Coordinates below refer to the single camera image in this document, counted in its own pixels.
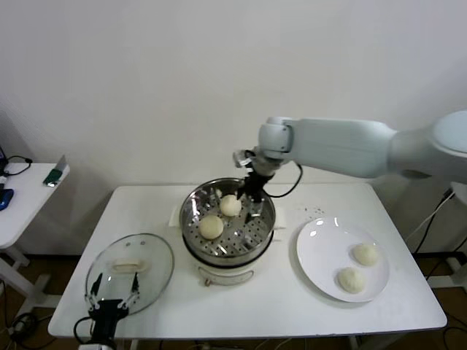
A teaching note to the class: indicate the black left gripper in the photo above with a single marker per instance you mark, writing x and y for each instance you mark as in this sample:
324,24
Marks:
106,311

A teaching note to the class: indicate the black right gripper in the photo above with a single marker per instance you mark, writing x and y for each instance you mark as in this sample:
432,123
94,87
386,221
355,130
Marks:
255,186

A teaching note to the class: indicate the white steamed baozi bun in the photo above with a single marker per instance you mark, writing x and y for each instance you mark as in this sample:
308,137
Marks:
351,280
230,205
211,226
365,254

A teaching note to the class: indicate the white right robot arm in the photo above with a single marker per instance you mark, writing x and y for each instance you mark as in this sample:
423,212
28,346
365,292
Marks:
346,146

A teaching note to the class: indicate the stainless steel steamer basket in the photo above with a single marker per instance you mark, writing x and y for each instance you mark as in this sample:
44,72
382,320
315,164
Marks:
191,218

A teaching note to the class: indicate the white round plate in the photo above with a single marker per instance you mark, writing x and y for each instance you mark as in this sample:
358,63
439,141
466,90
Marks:
321,248

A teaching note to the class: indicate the white side table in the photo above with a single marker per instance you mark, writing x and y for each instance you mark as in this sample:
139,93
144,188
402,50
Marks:
29,204

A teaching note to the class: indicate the blue object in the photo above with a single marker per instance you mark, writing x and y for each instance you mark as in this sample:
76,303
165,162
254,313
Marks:
5,198

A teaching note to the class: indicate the dark electronic device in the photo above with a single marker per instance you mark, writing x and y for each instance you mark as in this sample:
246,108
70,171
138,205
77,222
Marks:
1,155

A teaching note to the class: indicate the black power plug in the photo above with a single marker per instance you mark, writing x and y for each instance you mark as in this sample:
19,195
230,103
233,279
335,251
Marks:
447,194

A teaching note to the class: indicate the white stand base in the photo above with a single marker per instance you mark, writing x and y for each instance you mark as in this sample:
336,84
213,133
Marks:
456,270

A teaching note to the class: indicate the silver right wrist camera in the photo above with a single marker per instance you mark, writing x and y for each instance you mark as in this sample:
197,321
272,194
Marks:
241,156

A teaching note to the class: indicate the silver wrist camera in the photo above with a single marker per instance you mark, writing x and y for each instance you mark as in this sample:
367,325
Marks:
241,156
91,347

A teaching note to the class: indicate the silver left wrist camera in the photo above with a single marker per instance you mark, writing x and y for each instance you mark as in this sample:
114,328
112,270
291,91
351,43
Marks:
91,347

